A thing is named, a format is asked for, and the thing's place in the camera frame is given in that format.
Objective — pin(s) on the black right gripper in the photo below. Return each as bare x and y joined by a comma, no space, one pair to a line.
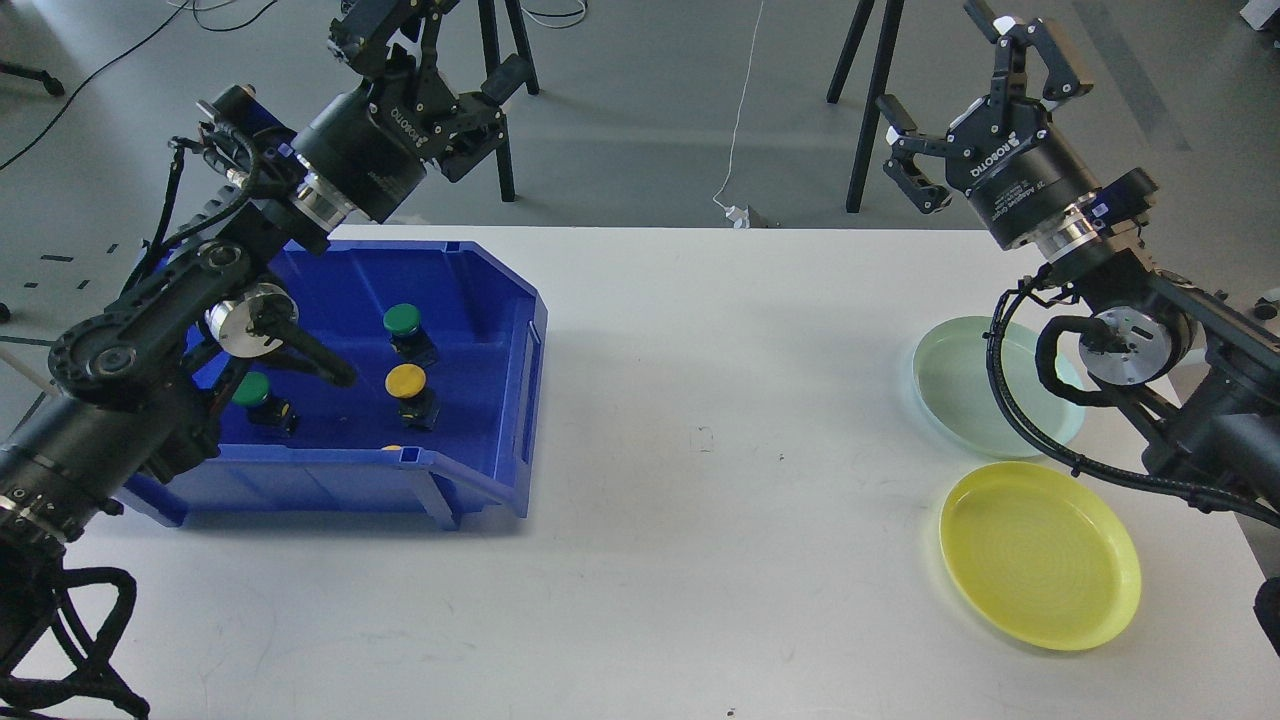
1016,178

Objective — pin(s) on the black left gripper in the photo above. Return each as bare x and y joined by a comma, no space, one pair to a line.
375,144

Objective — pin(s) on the yellow push button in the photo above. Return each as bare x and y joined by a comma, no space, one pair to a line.
418,406

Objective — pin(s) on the green push button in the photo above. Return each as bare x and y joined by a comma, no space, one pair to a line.
269,413
403,323

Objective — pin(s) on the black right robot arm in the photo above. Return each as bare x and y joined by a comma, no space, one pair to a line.
1199,380

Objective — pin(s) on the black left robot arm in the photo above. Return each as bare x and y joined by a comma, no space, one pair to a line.
142,385

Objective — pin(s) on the light green plate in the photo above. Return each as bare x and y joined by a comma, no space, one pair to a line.
949,374

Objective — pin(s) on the green push button back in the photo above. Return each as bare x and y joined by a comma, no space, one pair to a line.
403,323

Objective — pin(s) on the yellow plate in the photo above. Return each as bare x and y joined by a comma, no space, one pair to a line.
1039,556

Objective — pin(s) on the black tripod left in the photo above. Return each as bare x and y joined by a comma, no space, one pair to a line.
503,77

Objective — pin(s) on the black tripod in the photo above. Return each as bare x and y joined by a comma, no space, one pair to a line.
878,81
503,77

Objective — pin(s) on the black tripod right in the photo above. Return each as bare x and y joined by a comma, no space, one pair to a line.
878,81

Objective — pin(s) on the blue plastic bin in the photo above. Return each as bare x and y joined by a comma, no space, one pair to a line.
362,449

